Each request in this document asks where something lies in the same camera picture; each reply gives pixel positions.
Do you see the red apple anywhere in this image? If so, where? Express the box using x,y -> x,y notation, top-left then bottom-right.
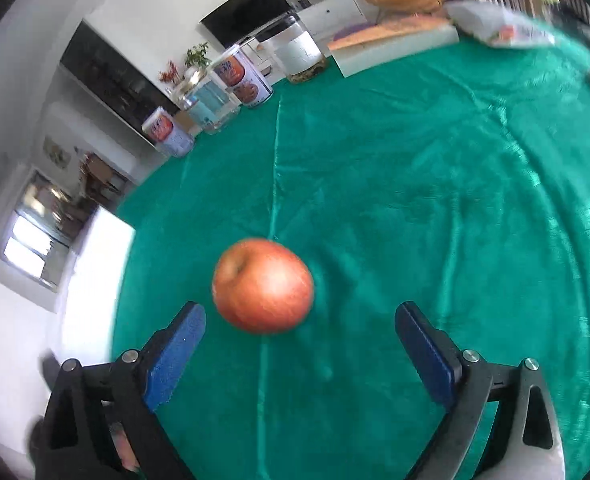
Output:
211,238 -> 315,334

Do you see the potted green plant left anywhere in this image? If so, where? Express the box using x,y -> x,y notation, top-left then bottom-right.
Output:
184,42 -> 211,68

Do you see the red flower vase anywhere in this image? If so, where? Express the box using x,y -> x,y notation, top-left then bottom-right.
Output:
158,61 -> 182,86

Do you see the red-label tin can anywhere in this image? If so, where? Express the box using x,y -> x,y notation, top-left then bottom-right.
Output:
210,44 -> 273,108
142,106 -> 194,158

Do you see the white jar black lid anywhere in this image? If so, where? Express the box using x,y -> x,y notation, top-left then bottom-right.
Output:
255,12 -> 327,84

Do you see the cardboard box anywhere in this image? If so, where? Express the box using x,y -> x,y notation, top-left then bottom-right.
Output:
173,110 -> 202,136

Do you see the left red-label tin can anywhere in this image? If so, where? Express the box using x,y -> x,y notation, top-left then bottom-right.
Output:
142,106 -> 194,158

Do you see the black flat television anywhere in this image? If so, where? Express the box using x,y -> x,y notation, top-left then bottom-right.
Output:
201,0 -> 292,48

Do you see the white snack bag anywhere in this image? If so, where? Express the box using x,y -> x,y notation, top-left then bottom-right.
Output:
444,0 -> 556,49

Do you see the green satin tablecloth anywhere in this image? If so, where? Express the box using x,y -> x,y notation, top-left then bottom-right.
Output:
112,36 -> 590,479

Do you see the dark tall bookshelf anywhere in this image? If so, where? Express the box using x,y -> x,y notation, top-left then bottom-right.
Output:
60,22 -> 179,141

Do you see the white tv cabinet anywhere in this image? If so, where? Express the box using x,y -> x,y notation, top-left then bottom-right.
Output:
242,0 -> 368,60

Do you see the clear glass jar teal label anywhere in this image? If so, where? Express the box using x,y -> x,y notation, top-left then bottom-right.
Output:
173,67 -> 241,134

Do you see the right red-label tin can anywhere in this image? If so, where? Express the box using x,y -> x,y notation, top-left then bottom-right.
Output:
210,44 -> 273,108

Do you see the white rectangular box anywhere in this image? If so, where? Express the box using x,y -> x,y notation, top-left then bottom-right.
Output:
50,208 -> 135,365

